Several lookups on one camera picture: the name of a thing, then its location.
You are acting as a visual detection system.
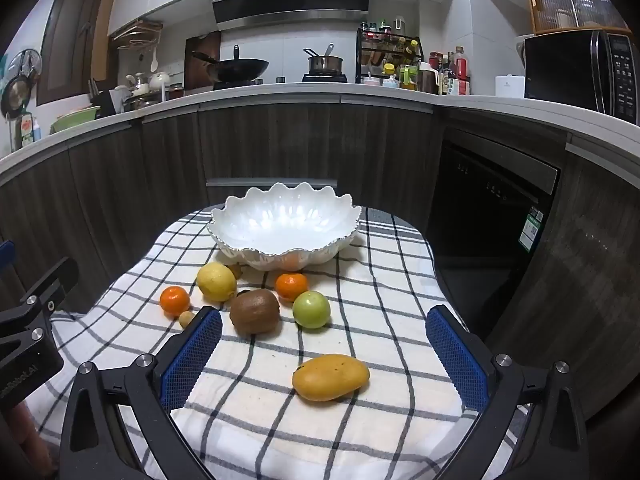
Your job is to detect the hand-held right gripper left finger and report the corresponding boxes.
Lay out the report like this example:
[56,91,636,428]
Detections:
[59,305,224,480]

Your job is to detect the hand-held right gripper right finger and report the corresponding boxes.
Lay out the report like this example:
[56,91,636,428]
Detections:
[425,304,592,480]

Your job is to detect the orange tangerine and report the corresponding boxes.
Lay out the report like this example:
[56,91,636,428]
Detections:
[160,286,191,317]
[275,272,309,303]

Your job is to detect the brown kiwi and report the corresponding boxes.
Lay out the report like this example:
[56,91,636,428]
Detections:
[229,288,281,337]

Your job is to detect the green apple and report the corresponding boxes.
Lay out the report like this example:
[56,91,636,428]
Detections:
[292,290,331,330]

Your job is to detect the yellow mango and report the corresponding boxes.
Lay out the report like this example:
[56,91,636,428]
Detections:
[292,353,371,402]

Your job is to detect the white scalloped bowl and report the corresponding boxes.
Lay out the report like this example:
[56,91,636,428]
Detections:
[207,182,363,272]

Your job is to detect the yellow lemon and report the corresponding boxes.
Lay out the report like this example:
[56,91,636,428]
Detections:
[196,262,238,303]

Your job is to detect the black white checkered cloth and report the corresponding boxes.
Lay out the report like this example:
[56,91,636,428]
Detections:
[25,205,531,480]

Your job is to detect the black built-in dishwasher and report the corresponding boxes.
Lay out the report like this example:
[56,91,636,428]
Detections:
[425,127,561,341]

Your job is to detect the blue cap bottle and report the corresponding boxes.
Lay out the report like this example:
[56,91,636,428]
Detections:
[20,116,42,149]

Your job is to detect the green basin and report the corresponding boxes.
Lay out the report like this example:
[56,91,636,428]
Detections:
[50,105,99,134]

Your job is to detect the hanging frying pan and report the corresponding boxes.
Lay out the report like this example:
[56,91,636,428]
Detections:
[0,49,42,121]

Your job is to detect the black knife block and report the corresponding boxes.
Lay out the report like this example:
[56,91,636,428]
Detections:
[87,79,117,117]

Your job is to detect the brown door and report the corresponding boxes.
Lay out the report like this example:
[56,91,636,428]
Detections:
[37,0,121,106]

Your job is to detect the dark wood base cabinets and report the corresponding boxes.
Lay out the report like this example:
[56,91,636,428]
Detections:
[0,94,640,421]

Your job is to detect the dark wooden cutting board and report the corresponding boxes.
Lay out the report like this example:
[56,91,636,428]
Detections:
[184,31,222,91]

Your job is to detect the white box appliance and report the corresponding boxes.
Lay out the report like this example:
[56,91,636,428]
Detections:
[495,75,526,98]

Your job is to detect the dark sauce bottle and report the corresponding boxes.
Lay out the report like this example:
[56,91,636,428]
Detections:
[440,52,457,96]

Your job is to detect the brown jar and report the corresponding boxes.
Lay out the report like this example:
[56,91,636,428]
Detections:
[419,62,440,94]

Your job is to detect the black wok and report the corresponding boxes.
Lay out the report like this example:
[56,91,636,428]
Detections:
[192,45,270,85]

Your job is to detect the red label bottle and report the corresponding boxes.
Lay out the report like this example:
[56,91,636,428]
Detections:
[452,46,472,96]

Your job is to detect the black microwave oven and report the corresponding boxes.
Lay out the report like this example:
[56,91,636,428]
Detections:
[524,30,640,126]

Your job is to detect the steel saucepan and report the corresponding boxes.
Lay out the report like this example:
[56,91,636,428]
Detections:
[303,43,345,76]

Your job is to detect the black spice rack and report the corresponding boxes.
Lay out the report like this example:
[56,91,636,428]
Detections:
[356,27,424,86]

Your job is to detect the grey drawer handle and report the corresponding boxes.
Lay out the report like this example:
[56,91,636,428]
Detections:
[206,178,338,191]

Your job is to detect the wooden wall rack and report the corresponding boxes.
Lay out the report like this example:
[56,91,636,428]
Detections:
[111,20,164,51]

